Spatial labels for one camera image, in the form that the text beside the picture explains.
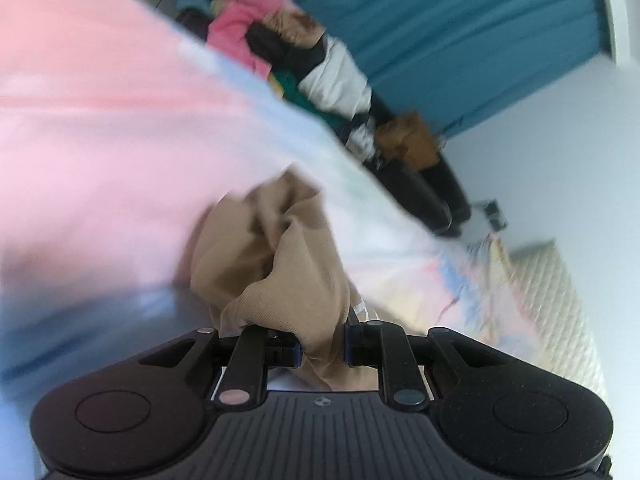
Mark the brown fuzzy garment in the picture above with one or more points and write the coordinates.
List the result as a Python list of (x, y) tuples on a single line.
[(295, 27)]

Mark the white garment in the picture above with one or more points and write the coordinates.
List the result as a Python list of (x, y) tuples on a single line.
[(335, 80)]

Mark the black garment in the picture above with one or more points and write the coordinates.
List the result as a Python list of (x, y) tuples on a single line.
[(272, 47)]

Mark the cream quilted pillow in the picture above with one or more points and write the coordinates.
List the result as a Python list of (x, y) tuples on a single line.
[(557, 305)]

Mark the teal curtain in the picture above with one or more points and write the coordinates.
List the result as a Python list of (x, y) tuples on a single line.
[(450, 35)]

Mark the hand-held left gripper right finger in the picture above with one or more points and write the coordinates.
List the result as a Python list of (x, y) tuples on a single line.
[(349, 347)]

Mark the brown bag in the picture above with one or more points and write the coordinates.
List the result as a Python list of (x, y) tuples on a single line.
[(410, 140)]

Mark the pastel bed blanket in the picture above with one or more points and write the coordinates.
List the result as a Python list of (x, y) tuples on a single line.
[(100, 110)]

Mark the tan garment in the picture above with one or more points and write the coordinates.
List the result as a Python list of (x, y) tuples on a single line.
[(300, 270)]

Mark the green garment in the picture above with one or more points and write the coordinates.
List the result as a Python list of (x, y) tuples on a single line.
[(295, 91)]

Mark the dark cloth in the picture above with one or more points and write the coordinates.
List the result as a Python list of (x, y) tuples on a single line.
[(425, 192)]

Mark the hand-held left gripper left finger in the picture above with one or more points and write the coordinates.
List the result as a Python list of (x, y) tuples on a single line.
[(296, 352)]

